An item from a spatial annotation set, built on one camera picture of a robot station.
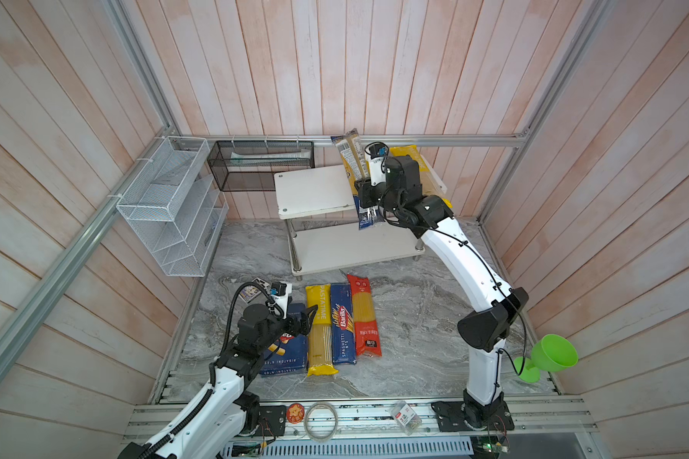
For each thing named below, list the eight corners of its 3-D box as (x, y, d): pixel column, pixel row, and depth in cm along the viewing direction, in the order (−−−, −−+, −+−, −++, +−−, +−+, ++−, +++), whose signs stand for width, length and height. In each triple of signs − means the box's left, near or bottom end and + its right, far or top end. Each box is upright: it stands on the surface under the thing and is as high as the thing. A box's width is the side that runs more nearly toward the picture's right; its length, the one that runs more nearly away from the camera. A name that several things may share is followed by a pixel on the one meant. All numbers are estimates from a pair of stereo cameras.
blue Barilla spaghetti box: (329, 364, 84) (329, 361, 81) (330, 288, 101) (330, 283, 98) (356, 364, 84) (356, 361, 81) (353, 288, 101) (353, 283, 98)
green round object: (515, 383, 82) (550, 366, 68) (505, 355, 87) (535, 334, 73) (543, 384, 82) (584, 366, 68) (531, 355, 87) (567, 334, 74)
